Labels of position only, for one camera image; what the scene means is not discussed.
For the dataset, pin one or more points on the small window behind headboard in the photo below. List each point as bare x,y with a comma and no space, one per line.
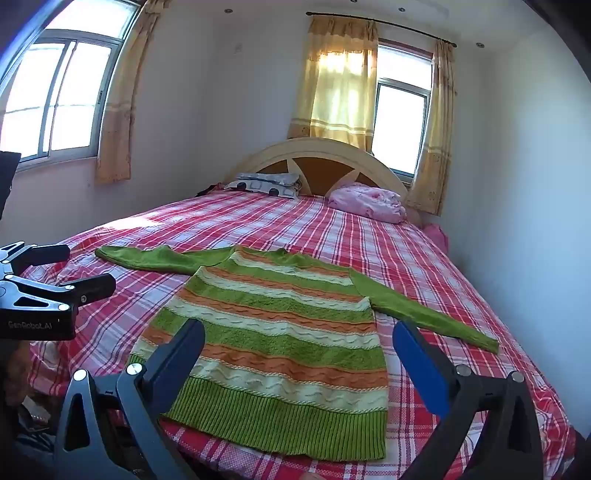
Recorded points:
397,124

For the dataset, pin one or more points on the pink cloth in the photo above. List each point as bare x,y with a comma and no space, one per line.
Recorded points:
436,233

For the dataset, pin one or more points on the yellow patterned curtain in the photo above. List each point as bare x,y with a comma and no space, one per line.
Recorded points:
337,92
117,129
434,161

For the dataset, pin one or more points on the pink pillow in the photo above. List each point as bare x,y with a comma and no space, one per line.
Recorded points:
364,201

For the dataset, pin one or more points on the black curtain rod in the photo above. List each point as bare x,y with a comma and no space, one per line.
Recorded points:
401,28

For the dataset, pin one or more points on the large sliding window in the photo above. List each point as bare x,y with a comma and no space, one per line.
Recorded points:
69,92

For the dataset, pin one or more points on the white blue patterned pillow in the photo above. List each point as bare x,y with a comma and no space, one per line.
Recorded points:
263,184

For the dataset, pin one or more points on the red plaid bed sheet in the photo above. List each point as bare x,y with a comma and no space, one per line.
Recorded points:
323,230

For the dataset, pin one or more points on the green orange striped knit sweater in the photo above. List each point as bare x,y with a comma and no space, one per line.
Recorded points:
286,332

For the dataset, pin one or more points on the dark clothing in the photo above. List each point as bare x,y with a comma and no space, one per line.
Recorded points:
210,189

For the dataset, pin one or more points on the cream wooden headboard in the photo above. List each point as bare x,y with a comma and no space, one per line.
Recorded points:
295,147

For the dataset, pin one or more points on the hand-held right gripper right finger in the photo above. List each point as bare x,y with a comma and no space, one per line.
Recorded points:
420,364

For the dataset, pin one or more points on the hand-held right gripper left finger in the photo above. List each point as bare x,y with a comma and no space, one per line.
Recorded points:
178,360

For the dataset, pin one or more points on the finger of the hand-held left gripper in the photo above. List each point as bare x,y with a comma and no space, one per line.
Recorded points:
90,286
46,254

